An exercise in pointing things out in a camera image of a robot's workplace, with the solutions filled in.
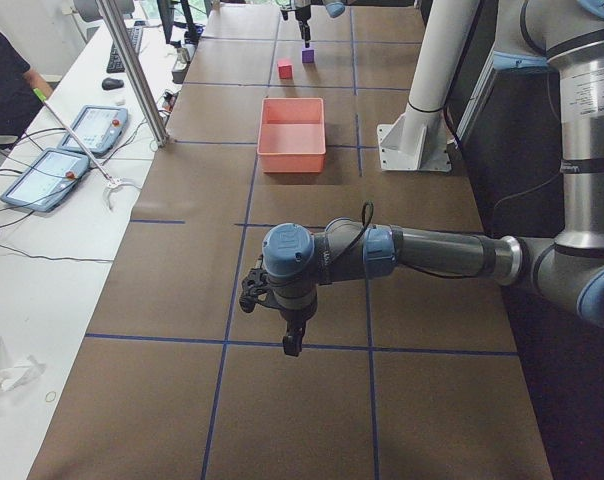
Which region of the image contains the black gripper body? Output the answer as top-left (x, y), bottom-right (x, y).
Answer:
top-left (239, 255), bottom-right (317, 330)

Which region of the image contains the purple foam block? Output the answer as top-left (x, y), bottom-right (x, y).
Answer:
top-left (301, 48), bottom-right (315, 64)

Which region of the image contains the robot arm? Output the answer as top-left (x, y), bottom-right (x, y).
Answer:
top-left (276, 0), bottom-right (346, 48)
top-left (239, 1), bottom-right (604, 356)

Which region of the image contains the pink plastic bin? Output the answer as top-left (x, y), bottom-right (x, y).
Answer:
top-left (257, 98), bottom-right (326, 174)

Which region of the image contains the red foam block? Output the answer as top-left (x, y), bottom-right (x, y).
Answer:
top-left (277, 58), bottom-right (293, 80)

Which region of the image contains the black keyboard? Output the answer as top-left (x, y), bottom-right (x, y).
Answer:
top-left (106, 25), bottom-right (146, 74)

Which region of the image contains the black computer mouse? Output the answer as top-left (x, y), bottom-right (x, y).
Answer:
top-left (101, 77), bottom-right (124, 91)

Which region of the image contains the white grabber stick tool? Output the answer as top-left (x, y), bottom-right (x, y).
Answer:
top-left (33, 88), bottom-right (141, 210)

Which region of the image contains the far teach pendant tablet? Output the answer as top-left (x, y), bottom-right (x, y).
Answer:
top-left (71, 105), bottom-right (129, 158)

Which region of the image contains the teach pendant tablet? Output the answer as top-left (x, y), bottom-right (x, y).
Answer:
top-left (71, 105), bottom-right (129, 158)
top-left (0, 148), bottom-right (89, 212)

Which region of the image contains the near teach pendant tablet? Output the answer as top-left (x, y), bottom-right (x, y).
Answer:
top-left (0, 148), bottom-right (89, 212)

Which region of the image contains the crumpled white paper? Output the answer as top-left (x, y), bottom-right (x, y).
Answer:
top-left (0, 337), bottom-right (46, 398)

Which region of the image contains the seated person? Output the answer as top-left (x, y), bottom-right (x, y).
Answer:
top-left (0, 32), bottom-right (53, 138)

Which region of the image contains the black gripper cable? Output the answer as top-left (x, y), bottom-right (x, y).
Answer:
top-left (326, 201), bottom-right (483, 281)

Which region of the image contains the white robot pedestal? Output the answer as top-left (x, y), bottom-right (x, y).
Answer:
top-left (377, 0), bottom-right (480, 173)

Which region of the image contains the aluminium frame post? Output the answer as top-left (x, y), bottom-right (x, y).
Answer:
top-left (96, 0), bottom-right (169, 148)

